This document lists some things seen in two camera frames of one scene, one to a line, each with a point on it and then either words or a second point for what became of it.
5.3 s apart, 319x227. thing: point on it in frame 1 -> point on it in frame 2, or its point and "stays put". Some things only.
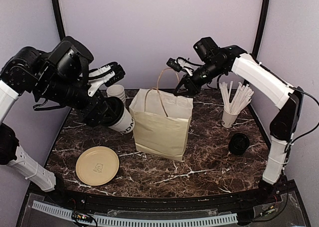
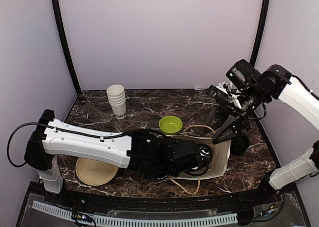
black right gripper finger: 181,84 -> 213,115
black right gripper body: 196,87 -> 241,115
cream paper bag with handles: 161,121 -> 220,156
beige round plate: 96,166 stays put
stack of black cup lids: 238,144 stays put
